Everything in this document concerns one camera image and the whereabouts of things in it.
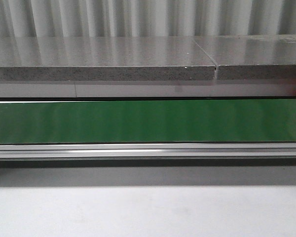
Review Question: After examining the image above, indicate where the green conveyor belt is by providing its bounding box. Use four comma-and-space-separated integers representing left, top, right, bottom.
0, 99, 296, 144

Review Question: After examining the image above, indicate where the grey stone countertop slab right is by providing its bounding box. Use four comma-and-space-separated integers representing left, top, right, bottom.
194, 35, 296, 81

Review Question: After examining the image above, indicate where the grey stone countertop slab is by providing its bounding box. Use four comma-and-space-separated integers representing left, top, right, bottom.
194, 35, 296, 81
0, 37, 215, 81

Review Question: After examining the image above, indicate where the grey stone countertop slab left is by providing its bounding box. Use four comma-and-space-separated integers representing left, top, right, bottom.
0, 37, 215, 81

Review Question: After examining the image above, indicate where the grey pleated curtain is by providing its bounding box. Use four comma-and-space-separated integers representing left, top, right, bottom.
0, 0, 296, 37

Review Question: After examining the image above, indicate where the aluminium conveyor frame rail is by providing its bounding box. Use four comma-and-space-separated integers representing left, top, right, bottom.
0, 142, 296, 161

